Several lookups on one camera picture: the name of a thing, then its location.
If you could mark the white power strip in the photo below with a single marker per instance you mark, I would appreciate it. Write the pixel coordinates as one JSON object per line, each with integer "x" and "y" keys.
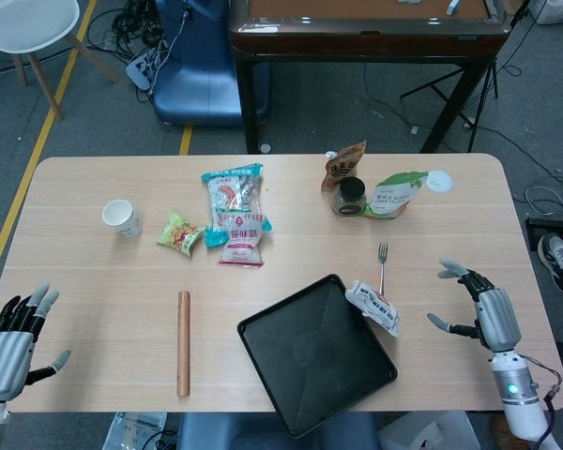
{"x": 141, "y": 70}

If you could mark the teal clear noodle bag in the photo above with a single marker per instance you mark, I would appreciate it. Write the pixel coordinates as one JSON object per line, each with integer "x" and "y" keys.
{"x": 230, "y": 192}

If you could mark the silver metal fork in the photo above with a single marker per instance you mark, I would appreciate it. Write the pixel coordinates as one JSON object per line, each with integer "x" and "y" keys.
{"x": 382, "y": 267}

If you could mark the grey black sneaker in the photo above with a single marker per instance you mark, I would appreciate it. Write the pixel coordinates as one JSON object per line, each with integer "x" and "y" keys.
{"x": 560, "y": 262}

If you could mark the black flat device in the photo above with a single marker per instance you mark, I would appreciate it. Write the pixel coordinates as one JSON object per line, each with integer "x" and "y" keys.
{"x": 551, "y": 227}

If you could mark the brown shoe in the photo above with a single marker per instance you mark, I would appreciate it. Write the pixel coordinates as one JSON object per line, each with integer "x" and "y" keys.
{"x": 499, "y": 429}

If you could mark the glass jar black lid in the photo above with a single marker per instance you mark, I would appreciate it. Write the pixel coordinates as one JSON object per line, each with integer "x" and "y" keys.
{"x": 349, "y": 197}

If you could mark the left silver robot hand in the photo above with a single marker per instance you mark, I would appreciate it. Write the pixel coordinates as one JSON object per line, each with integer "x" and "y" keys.
{"x": 4, "y": 361}

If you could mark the brown spout pouch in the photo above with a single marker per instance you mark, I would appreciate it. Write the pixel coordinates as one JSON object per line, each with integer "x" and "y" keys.
{"x": 342, "y": 166}

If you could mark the wooden rolling pin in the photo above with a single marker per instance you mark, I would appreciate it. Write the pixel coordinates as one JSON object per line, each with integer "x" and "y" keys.
{"x": 184, "y": 342}

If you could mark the black square tray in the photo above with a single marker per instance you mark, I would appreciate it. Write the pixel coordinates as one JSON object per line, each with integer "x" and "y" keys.
{"x": 319, "y": 361}

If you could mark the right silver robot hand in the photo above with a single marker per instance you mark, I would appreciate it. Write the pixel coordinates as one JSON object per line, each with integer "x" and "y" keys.
{"x": 497, "y": 319}

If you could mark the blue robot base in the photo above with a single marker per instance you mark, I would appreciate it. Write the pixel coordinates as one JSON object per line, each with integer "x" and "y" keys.
{"x": 197, "y": 84}

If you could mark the green white pouch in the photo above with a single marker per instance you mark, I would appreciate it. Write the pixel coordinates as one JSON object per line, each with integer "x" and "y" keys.
{"x": 394, "y": 197}

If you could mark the dark wooden mahjong table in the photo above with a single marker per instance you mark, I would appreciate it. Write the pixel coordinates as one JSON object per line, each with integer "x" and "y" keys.
{"x": 356, "y": 42}

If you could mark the silver white snack packet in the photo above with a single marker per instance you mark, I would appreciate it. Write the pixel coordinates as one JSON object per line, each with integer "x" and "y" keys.
{"x": 373, "y": 307}

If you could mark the small white floor disc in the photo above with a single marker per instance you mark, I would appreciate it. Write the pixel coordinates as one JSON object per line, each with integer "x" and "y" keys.
{"x": 264, "y": 148}

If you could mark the blue seat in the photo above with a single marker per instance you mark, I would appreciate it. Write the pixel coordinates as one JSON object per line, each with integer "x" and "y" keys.
{"x": 239, "y": 433}

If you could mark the white paper cup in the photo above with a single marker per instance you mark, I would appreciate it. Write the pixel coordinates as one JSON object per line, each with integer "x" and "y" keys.
{"x": 122, "y": 220}

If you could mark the red white snack bag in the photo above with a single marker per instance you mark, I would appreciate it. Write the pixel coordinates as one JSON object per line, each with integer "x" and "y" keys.
{"x": 241, "y": 244}

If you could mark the black tripod stand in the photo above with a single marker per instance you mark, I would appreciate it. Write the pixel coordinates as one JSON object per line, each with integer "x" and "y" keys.
{"x": 431, "y": 84}

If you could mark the green snack packet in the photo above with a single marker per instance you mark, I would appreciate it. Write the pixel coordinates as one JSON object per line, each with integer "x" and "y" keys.
{"x": 178, "y": 234}

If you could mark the white chair wooden legs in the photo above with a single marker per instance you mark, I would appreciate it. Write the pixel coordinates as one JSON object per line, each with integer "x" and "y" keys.
{"x": 23, "y": 23}

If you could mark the clear plastic bag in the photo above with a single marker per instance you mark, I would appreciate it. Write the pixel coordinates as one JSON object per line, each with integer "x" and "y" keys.
{"x": 131, "y": 431}

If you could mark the white round lid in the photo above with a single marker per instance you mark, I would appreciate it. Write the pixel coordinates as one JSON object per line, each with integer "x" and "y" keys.
{"x": 439, "y": 181}

